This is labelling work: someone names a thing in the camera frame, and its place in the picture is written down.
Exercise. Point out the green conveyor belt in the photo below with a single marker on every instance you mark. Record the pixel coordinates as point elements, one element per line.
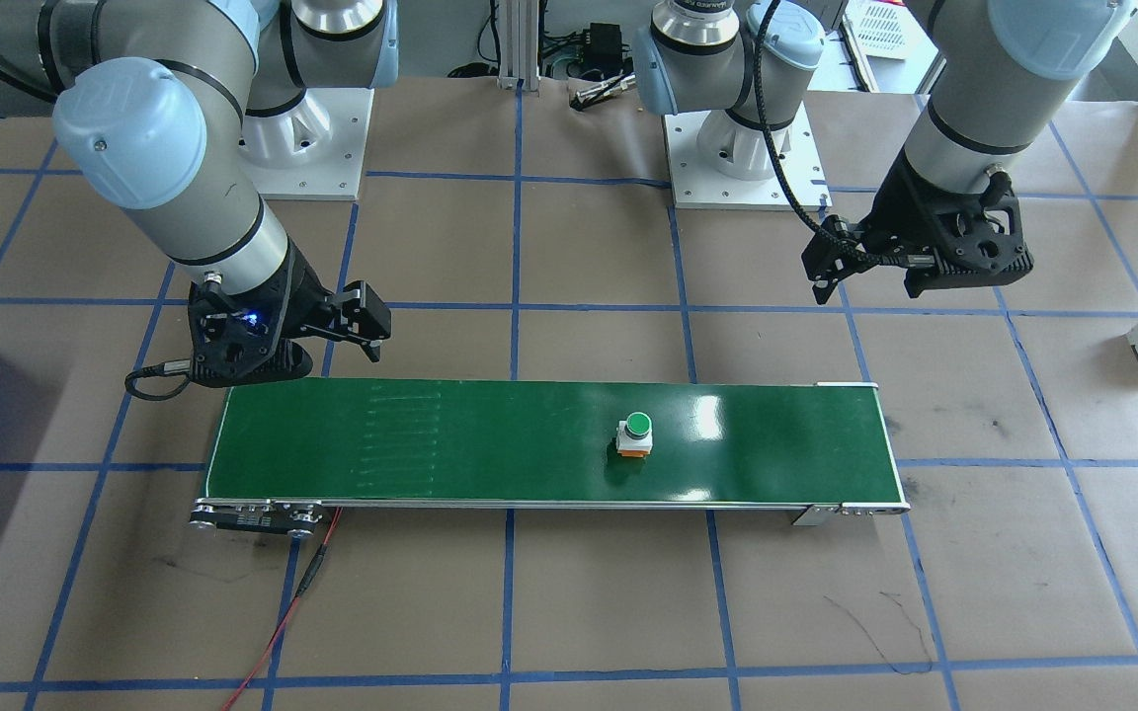
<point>490,444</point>

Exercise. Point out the silver metal tool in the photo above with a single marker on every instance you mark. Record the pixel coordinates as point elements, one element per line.
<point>604,92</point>

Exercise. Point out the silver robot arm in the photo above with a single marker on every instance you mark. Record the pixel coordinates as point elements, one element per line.
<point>964,128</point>
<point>164,188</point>

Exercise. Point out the white perforated basket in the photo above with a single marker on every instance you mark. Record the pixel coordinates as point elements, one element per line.
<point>875,30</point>

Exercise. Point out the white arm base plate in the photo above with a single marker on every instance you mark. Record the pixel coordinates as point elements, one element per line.
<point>347,168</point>
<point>697,188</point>

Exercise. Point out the green push button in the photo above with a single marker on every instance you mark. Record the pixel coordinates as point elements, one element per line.
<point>636,427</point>

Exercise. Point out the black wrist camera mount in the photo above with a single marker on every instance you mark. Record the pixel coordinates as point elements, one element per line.
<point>974,247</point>
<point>243,341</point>

